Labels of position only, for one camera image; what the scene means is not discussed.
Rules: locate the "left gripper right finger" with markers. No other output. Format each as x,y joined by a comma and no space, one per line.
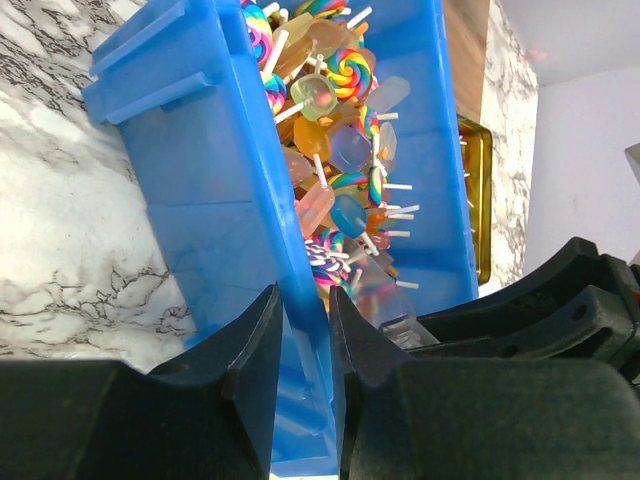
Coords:
398,417

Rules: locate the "square tin of lollipops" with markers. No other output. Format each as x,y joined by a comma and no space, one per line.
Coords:
476,145

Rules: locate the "clear plastic scoop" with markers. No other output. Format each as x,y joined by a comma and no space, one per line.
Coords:
384,304

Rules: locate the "wooden board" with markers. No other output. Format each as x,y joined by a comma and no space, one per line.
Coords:
466,23

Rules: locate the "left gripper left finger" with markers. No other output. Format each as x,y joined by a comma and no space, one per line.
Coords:
206,414

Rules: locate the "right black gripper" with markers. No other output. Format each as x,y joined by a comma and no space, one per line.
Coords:
579,304

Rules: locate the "blue plastic candy bin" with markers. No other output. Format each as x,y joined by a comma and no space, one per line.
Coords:
180,83

